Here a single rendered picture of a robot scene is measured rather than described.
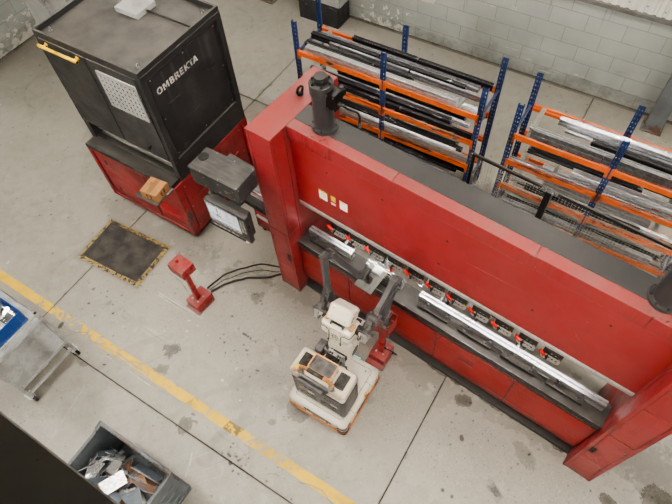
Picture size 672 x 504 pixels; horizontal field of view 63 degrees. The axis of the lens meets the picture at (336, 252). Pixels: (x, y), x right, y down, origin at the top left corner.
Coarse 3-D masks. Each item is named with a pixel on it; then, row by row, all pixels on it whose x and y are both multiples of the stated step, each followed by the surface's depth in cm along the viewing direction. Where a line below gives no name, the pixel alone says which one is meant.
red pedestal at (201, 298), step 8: (176, 256) 535; (168, 264) 531; (176, 264) 530; (184, 264) 530; (192, 264) 531; (176, 272) 530; (184, 272) 527; (192, 272) 538; (184, 280) 533; (192, 280) 559; (192, 288) 566; (200, 288) 594; (192, 296) 589; (200, 296) 586; (208, 296) 588; (192, 304) 584; (200, 304) 583; (208, 304) 595; (200, 312) 590
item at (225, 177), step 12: (204, 156) 449; (216, 156) 448; (192, 168) 443; (204, 168) 442; (216, 168) 441; (228, 168) 441; (240, 168) 440; (204, 180) 447; (216, 180) 435; (228, 180) 434; (240, 180) 433; (252, 180) 444; (216, 192) 478; (228, 192) 439; (240, 192) 436
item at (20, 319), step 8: (0, 304) 498; (8, 304) 492; (0, 312) 489; (8, 312) 492; (16, 312) 506; (0, 320) 486; (8, 320) 487; (16, 320) 489; (24, 320) 497; (0, 328) 483; (8, 328) 485; (16, 328) 493; (0, 336) 482; (8, 336) 489; (0, 344) 485
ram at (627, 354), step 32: (320, 160) 422; (352, 192) 426; (384, 192) 399; (352, 224) 463; (384, 224) 430; (416, 224) 402; (416, 256) 435; (448, 256) 406; (480, 256) 381; (448, 288) 439; (480, 288) 410; (512, 288) 385; (544, 288) 362; (512, 320) 414; (544, 320) 388; (576, 320) 365; (608, 320) 345; (576, 352) 392; (608, 352) 368; (640, 352) 348; (640, 384) 371
